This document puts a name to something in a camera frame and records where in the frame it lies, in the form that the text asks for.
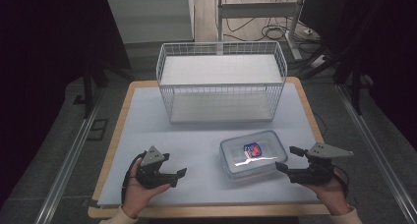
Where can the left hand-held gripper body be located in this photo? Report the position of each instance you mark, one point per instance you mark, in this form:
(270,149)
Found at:
(149,176)

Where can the white cabinet panel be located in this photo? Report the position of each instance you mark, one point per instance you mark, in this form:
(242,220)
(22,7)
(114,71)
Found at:
(150,17)

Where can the person's right hand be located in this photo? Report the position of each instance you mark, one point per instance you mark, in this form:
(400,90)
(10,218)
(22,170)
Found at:
(332,194)

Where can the white metal desk frame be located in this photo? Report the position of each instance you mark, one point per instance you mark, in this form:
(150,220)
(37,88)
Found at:
(255,9)

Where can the pale blue table mat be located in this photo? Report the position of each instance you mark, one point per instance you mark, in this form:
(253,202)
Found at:
(196,145)

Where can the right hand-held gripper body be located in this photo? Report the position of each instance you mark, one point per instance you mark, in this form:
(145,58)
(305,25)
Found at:
(314,175)

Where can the person's left hand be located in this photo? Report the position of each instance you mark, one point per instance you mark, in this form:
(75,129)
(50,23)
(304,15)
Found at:
(137,197)

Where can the white power strip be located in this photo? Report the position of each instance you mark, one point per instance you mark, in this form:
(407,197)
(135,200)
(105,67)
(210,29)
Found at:
(318,62)

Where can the aluminium floor rail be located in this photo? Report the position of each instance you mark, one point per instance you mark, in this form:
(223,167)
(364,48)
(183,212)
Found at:
(65,165)
(380,152)

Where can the black metal stand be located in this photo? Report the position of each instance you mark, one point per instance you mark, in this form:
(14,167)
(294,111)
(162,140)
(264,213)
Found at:
(355,86)
(88,86)

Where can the clear plastic lidded container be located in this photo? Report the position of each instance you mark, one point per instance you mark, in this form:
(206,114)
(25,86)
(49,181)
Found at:
(252,155)

